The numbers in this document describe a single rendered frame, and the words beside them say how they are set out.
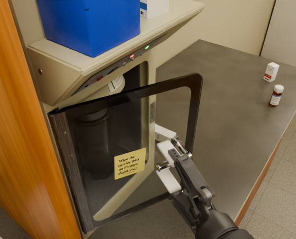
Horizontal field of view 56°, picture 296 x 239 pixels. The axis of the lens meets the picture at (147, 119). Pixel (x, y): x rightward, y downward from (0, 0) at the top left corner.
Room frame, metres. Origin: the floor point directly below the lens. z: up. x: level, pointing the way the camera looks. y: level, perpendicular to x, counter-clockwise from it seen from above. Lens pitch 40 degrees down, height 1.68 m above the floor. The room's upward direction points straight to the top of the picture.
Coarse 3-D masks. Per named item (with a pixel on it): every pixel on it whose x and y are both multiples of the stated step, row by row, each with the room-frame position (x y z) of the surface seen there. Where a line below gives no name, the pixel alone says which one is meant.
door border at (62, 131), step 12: (60, 120) 0.36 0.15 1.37; (60, 132) 0.36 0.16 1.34; (72, 144) 0.37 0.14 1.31; (72, 156) 0.37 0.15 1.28; (72, 168) 0.36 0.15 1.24; (72, 180) 0.36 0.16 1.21; (84, 192) 0.37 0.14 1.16; (84, 204) 0.37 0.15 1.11; (84, 216) 0.36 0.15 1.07; (84, 228) 0.36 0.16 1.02
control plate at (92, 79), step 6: (162, 36) 0.48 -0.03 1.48; (156, 42) 0.50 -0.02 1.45; (132, 54) 0.42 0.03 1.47; (138, 54) 0.48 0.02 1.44; (120, 60) 0.39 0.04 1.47; (126, 60) 0.44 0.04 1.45; (108, 66) 0.36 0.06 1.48; (114, 66) 0.40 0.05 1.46; (120, 66) 0.46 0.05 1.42; (102, 72) 0.37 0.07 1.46; (108, 72) 0.42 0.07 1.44; (90, 78) 0.34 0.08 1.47; (96, 78) 0.38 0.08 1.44; (84, 84) 0.35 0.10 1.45; (90, 84) 0.40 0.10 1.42; (78, 90) 0.36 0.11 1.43
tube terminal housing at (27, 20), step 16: (16, 0) 0.37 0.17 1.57; (32, 0) 0.39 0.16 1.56; (16, 16) 0.37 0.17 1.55; (32, 16) 0.38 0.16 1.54; (32, 32) 0.38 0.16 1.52; (128, 64) 0.54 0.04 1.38; (144, 64) 0.63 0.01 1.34; (32, 80) 0.37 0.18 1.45; (112, 80) 0.49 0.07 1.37; (144, 80) 0.63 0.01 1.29; (80, 96) 0.42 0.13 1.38; (48, 128) 0.37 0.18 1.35; (64, 176) 0.36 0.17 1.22; (80, 224) 0.37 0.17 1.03
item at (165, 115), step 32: (128, 96) 0.42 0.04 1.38; (160, 96) 0.45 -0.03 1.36; (192, 96) 0.49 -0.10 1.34; (96, 128) 0.39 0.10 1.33; (128, 128) 0.42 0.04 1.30; (160, 128) 0.45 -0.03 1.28; (192, 128) 0.49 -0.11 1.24; (96, 160) 0.39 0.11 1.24; (160, 160) 0.45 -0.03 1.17; (96, 192) 0.38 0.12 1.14; (128, 192) 0.42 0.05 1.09; (160, 192) 0.46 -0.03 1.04; (96, 224) 0.37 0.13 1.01
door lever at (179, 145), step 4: (176, 144) 0.47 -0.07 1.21; (180, 144) 0.47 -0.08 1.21; (176, 148) 0.47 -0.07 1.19; (180, 148) 0.46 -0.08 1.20; (184, 148) 0.46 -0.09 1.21; (184, 152) 0.45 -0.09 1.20; (188, 152) 0.44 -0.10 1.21; (160, 164) 0.41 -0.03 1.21; (164, 164) 0.41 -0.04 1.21; (168, 164) 0.41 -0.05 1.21; (156, 168) 0.40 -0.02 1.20; (160, 168) 0.40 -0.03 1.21; (164, 168) 0.40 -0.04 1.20
